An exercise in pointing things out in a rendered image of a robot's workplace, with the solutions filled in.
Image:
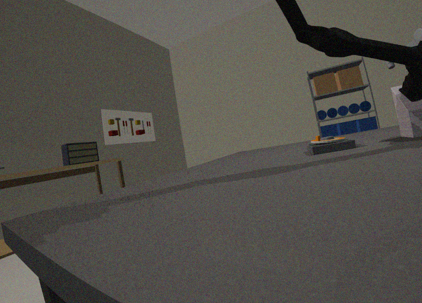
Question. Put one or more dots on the orange round plate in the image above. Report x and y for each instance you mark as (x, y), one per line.
(318, 140)

